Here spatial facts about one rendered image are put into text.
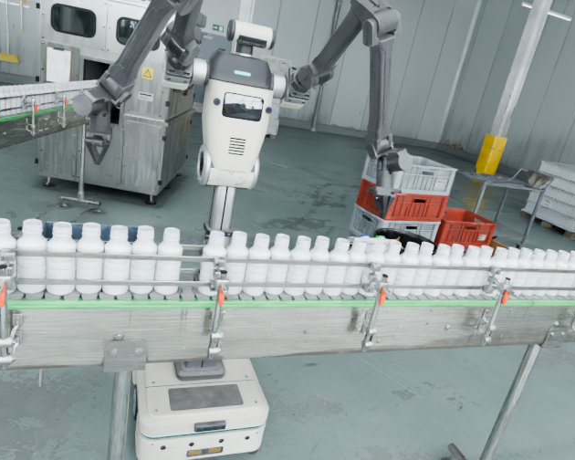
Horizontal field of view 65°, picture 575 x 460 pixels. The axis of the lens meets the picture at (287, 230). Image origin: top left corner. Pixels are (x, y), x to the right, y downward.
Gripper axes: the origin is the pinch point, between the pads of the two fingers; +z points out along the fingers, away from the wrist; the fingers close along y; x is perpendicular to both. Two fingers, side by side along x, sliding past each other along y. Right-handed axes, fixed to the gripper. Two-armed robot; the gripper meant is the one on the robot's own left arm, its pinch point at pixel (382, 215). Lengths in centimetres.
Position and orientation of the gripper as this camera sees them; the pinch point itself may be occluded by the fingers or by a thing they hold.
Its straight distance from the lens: 155.9
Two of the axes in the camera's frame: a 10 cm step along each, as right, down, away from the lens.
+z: -0.6, 10.0, 0.1
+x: -3.7, -0.3, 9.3
